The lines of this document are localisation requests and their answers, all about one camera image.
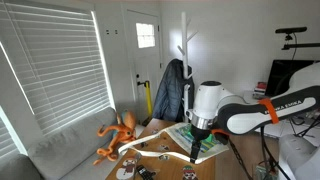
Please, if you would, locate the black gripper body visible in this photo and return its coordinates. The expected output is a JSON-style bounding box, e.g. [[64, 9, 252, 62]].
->
[[189, 123, 213, 144]]

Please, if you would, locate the black remote control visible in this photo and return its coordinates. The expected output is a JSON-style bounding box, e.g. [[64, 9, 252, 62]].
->
[[135, 164, 157, 180]]

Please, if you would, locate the white printed tote bag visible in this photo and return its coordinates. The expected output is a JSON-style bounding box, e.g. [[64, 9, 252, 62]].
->
[[118, 121, 231, 166]]

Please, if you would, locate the red green elf sticker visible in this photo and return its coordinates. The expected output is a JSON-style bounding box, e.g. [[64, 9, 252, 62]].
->
[[181, 164, 200, 180]]

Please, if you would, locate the dark puffer jacket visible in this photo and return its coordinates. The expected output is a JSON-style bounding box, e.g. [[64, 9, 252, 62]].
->
[[152, 58, 195, 123]]

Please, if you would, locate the snowman figure sticker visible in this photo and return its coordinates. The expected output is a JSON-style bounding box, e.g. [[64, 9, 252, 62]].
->
[[115, 157, 140, 180]]

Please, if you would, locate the stack of books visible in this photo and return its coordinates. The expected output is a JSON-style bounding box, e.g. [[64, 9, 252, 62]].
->
[[253, 81, 269, 97]]

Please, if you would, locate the orange octopus plush toy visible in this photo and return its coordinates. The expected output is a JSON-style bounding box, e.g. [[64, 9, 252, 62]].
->
[[92, 109, 138, 166]]

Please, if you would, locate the white door with window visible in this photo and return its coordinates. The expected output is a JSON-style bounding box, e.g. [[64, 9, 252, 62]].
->
[[124, 9, 165, 125]]

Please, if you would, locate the white desk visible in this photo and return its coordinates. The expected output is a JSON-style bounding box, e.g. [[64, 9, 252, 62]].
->
[[242, 89, 320, 138]]

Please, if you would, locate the white coat rack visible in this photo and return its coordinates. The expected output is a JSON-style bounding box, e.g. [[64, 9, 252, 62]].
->
[[176, 11, 200, 123]]

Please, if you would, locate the black monitor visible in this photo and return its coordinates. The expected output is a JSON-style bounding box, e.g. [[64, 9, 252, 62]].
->
[[264, 59, 316, 98]]

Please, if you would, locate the grey sofa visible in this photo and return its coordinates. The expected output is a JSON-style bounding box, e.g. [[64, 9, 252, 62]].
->
[[0, 106, 148, 180]]

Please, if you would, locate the large white window blind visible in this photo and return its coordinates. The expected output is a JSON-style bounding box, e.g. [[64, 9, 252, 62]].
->
[[0, 0, 113, 137]]

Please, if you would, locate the small white window blind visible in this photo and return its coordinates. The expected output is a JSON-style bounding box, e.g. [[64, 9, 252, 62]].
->
[[0, 106, 28, 162]]

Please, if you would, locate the black cable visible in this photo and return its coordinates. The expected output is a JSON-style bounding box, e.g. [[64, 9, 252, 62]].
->
[[227, 138, 255, 180]]

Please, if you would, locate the yellow handled tool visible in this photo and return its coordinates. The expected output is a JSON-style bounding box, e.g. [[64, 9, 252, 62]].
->
[[136, 80, 154, 127]]

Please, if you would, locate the orange strap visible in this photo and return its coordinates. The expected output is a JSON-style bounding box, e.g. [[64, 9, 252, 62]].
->
[[258, 97, 280, 125]]

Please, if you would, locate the black camera on boom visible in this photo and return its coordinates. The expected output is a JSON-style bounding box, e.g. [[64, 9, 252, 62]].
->
[[274, 26, 320, 52]]

